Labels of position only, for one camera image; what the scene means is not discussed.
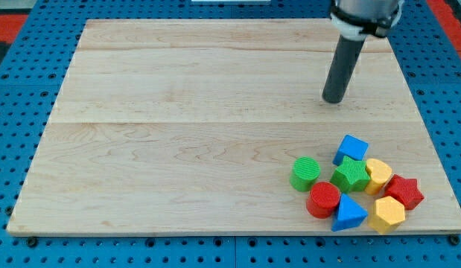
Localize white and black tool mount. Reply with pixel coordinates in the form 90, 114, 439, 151
329, 2, 402, 41

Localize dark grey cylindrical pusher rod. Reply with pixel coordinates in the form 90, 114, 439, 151
322, 35, 365, 103

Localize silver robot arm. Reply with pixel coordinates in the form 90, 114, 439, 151
322, 0, 404, 103

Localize yellow hexagon block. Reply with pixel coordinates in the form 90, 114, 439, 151
367, 196, 406, 235

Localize blue cube block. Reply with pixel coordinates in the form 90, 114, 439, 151
332, 135, 369, 166

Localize green star block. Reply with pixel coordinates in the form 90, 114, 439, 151
330, 156, 370, 194

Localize green cylinder block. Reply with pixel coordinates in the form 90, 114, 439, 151
289, 156, 321, 192

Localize yellow heart block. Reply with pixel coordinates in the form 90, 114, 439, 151
364, 158, 392, 195

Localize red cylinder block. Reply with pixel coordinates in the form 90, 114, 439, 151
306, 182, 340, 219

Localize red star block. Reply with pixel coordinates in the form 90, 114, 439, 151
383, 174, 425, 210

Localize blue triangle block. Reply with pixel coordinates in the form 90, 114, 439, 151
331, 194, 368, 232

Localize wooden board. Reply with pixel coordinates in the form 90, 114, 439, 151
7, 19, 461, 237

